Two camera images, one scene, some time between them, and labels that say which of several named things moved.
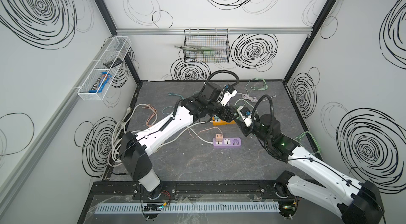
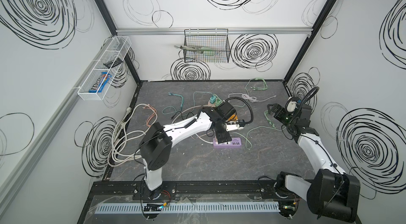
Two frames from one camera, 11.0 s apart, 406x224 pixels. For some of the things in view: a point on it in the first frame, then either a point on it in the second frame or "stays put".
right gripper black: [242, 126] to [276, 110]
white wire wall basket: [97, 85] stays put
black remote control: [113, 63] stays put
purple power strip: [228, 142] stays put
